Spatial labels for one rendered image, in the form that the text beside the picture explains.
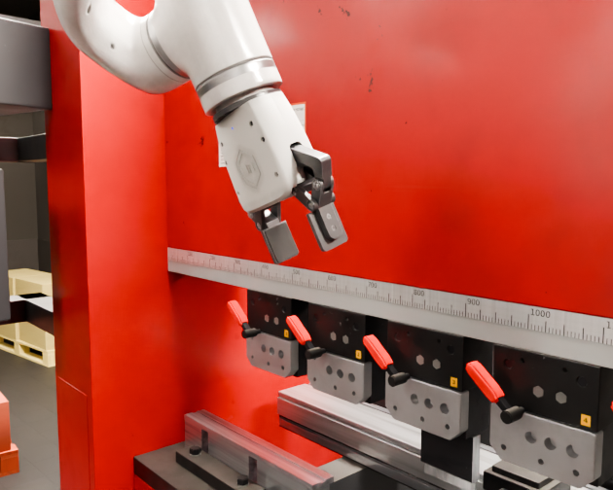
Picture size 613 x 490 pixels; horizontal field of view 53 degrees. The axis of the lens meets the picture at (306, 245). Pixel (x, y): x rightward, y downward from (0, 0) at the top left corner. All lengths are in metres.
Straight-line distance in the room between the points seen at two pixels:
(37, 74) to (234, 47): 1.13
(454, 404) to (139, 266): 0.90
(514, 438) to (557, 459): 0.06
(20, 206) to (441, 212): 7.16
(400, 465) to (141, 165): 0.94
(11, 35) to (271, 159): 1.17
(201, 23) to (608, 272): 0.55
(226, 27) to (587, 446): 0.66
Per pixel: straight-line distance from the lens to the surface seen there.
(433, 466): 1.10
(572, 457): 0.91
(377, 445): 1.53
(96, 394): 1.61
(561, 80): 0.87
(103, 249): 1.55
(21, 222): 7.91
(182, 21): 0.63
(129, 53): 0.67
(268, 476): 1.43
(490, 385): 0.90
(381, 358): 1.02
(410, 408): 1.05
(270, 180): 0.59
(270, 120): 0.59
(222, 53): 0.61
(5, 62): 1.66
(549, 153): 0.87
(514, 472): 1.27
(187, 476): 1.58
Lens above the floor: 1.57
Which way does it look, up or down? 6 degrees down
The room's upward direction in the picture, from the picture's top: straight up
